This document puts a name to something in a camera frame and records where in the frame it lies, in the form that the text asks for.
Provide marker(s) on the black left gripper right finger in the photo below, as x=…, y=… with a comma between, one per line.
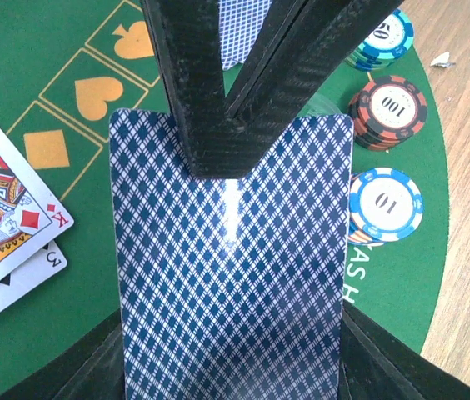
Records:
x=376, y=365

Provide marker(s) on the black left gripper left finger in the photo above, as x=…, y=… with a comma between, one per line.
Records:
x=92, y=368

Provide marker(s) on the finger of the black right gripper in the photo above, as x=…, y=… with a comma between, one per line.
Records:
x=300, y=45
x=185, y=35

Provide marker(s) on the red poker chip stack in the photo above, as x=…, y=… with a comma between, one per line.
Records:
x=386, y=112

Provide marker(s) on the three of spades card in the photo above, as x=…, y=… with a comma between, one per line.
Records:
x=42, y=265

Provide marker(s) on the blue poker chip stack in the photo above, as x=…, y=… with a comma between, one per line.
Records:
x=386, y=204

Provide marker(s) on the blue playing card deck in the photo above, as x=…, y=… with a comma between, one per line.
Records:
x=231, y=288

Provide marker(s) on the king of diamonds card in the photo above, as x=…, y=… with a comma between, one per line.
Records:
x=31, y=216

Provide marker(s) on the clear dealer button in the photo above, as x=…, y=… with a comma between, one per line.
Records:
x=319, y=105

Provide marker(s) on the round green poker mat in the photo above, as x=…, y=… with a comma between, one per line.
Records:
x=45, y=47

